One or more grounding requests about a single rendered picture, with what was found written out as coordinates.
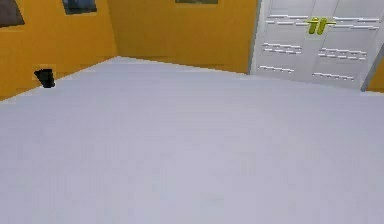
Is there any dark green framed picture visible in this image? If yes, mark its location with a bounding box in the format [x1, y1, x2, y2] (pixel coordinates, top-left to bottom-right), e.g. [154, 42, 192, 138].
[175, 0, 219, 5]

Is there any dark brown framed picture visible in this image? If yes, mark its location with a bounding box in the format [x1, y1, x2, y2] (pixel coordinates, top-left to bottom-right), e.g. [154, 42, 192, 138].
[0, 0, 26, 28]

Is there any yellow door handle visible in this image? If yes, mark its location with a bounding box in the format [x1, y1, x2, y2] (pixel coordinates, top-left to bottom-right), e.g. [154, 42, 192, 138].
[306, 17, 320, 36]
[316, 17, 337, 36]

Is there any black waste bin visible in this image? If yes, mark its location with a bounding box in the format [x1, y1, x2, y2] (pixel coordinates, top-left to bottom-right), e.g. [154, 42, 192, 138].
[33, 68, 56, 89]

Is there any dark blue framed picture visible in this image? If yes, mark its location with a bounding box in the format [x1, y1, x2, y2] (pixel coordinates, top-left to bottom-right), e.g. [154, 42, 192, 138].
[62, 0, 98, 16]

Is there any white double room door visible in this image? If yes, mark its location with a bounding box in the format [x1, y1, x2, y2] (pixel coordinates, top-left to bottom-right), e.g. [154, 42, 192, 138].
[250, 0, 384, 91]

